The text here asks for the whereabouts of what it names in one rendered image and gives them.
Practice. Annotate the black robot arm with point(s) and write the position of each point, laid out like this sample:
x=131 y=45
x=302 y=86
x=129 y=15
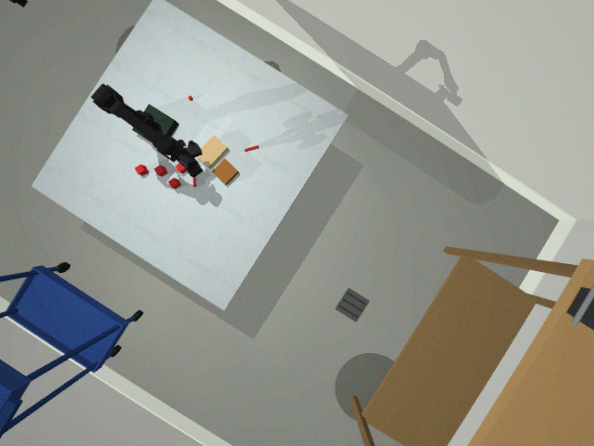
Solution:
x=110 y=101

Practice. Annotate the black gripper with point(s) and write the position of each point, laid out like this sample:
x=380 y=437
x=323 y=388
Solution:
x=195 y=171

